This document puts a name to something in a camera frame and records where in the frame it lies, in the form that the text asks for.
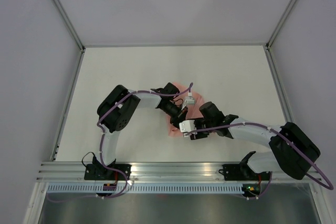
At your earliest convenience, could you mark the pink cloth napkin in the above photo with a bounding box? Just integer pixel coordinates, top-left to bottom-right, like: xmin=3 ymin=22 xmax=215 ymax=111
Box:
xmin=166 ymin=82 xmax=205 ymax=137

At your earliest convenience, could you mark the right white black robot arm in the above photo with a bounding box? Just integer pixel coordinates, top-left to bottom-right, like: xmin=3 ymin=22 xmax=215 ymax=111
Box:
xmin=189 ymin=102 xmax=321 ymax=180

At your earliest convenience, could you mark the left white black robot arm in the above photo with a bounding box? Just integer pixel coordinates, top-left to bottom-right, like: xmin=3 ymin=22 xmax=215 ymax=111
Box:
xmin=96 ymin=82 xmax=193 ymax=180

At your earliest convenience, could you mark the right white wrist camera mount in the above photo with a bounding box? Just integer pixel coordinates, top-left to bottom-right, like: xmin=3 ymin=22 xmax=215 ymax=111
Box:
xmin=178 ymin=120 xmax=197 ymax=137

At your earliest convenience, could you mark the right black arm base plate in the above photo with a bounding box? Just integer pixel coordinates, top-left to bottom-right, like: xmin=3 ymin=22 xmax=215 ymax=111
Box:
xmin=218 ymin=164 xmax=270 ymax=182

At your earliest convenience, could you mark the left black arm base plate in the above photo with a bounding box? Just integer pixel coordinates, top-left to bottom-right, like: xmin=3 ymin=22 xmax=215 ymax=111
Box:
xmin=84 ymin=164 xmax=131 ymax=181

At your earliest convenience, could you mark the aluminium front rail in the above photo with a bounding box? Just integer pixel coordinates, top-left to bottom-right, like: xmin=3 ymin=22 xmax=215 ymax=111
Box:
xmin=36 ymin=161 xmax=322 ymax=183

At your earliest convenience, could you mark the white slotted cable duct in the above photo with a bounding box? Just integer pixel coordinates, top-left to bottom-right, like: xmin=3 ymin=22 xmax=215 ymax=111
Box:
xmin=47 ymin=183 xmax=244 ymax=194

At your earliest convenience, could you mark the right aluminium frame post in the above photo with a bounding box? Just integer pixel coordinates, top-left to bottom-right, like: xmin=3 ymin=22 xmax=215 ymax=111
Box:
xmin=266 ymin=0 xmax=299 ymax=49

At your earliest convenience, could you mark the aluminium frame post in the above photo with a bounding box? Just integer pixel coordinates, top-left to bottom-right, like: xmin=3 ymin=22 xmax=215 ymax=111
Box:
xmin=266 ymin=0 xmax=299 ymax=49
xmin=51 ymin=0 xmax=85 ymax=52

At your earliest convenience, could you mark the left aluminium frame post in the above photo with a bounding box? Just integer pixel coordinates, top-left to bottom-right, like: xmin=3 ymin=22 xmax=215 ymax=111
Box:
xmin=51 ymin=0 xmax=85 ymax=52

